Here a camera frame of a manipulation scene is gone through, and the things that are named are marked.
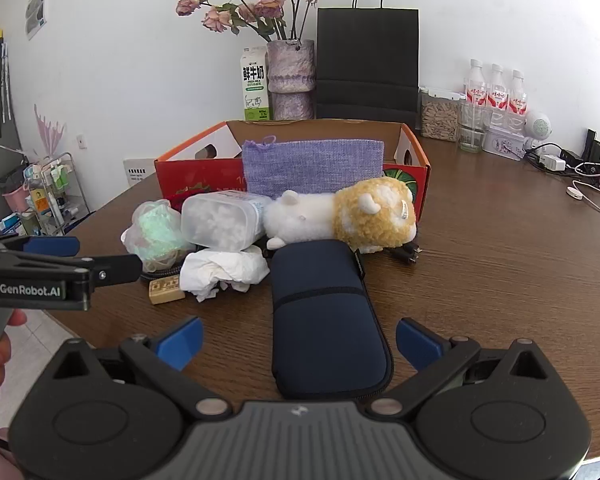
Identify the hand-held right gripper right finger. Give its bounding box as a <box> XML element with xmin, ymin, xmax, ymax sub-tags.
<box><xmin>367</xmin><ymin>317</ymin><xmax>551</xmax><ymax>418</ymax></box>

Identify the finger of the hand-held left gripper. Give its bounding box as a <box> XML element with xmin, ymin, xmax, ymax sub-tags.
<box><xmin>86</xmin><ymin>253</ymin><xmax>143</xmax><ymax>289</ymax></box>
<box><xmin>0</xmin><ymin>235</ymin><xmax>82</xmax><ymax>258</ymax></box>

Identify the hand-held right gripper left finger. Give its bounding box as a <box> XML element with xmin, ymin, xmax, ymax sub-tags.
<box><xmin>50</xmin><ymin>316</ymin><xmax>233</xmax><ymax>418</ymax></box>

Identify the small beige wooden block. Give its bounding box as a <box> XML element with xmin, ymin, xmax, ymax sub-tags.
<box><xmin>148</xmin><ymin>275</ymin><xmax>187</xmax><ymax>306</ymax></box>

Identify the green sponge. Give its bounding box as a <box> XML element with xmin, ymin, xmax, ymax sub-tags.
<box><xmin>121</xmin><ymin>199</ymin><xmax>197</xmax><ymax>271</ymax></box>

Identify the white tissue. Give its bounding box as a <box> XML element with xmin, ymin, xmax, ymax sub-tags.
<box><xmin>180</xmin><ymin>246</ymin><xmax>271</xmax><ymax>303</ymax></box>

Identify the black usb cable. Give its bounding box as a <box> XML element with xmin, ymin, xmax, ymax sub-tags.
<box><xmin>352</xmin><ymin>242</ymin><xmax>422</xmax><ymax>265</ymax></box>

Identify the navy zip case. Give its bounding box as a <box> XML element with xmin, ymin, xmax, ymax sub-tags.
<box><xmin>270</xmin><ymin>239</ymin><xmax>395</xmax><ymax>401</ymax></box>

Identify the red cardboard box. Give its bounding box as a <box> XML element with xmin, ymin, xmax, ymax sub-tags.
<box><xmin>154</xmin><ymin>119</ymin><xmax>432</xmax><ymax>225</ymax></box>

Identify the white and yellow plush toy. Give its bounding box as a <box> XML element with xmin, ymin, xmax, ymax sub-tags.
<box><xmin>262</xmin><ymin>176</ymin><xmax>420</xmax><ymax>255</ymax></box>

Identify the purple fabric drawstring pouch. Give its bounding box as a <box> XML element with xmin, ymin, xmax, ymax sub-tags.
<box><xmin>241</xmin><ymin>135</ymin><xmax>386</xmax><ymax>198</ymax></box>

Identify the clear container of seeds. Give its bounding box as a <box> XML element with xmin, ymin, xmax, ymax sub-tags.
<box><xmin>419</xmin><ymin>87</ymin><xmax>463</xmax><ymax>142</ymax></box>

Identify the blue and white carton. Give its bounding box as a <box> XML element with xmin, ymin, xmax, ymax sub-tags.
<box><xmin>0</xmin><ymin>212</ymin><xmax>32</xmax><ymax>235</ymax></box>

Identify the pink waste bin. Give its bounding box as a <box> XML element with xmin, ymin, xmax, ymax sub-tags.
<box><xmin>0</xmin><ymin>165</ymin><xmax>31</xmax><ymax>213</ymax></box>

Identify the white floral tin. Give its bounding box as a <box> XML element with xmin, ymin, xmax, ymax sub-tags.
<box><xmin>481</xmin><ymin>125</ymin><xmax>527</xmax><ymax>161</ymax></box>

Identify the clear drinking glass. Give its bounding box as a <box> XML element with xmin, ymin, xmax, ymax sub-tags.
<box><xmin>457</xmin><ymin>101</ymin><xmax>486</xmax><ymax>153</ymax></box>

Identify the green and white milk carton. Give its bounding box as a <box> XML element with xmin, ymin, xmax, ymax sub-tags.
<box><xmin>240</xmin><ymin>46</ymin><xmax>272</xmax><ymax>122</ymax></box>

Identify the white round speaker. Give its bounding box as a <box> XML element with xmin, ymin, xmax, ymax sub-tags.
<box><xmin>522</xmin><ymin>112</ymin><xmax>553</xmax><ymax>151</ymax></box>

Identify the purple mottled vase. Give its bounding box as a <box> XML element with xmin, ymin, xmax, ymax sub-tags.
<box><xmin>266</xmin><ymin>39</ymin><xmax>317</xmax><ymax>121</ymax></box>

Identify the black paper bag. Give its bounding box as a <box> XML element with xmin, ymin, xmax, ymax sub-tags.
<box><xmin>314</xmin><ymin>0</ymin><xmax>421</xmax><ymax>123</ymax></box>

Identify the metal wire storage rack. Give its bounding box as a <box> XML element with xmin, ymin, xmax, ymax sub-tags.
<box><xmin>22</xmin><ymin>152</ymin><xmax>91</xmax><ymax>236</ymax></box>

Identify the pink feather wall decal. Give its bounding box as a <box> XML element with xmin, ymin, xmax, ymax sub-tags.
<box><xmin>34</xmin><ymin>104</ymin><xmax>67</xmax><ymax>158</ymax></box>

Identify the white cable with round puck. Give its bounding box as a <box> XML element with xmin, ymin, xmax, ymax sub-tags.
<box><xmin>566</xmin><ymin>180</ymin><xmax>600</xmax><ymax>223</ymax></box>

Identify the black power cable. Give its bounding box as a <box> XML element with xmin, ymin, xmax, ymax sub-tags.
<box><xmin>522</xmin><ymin>142</ymin><xmax>566</xmax><ymax>171</ymax></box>

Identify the wall picture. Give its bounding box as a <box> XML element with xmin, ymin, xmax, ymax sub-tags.
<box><xmin>25</xmin><ymin>0</ymin><xmax>48</xmax><ymax>41</ymax></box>

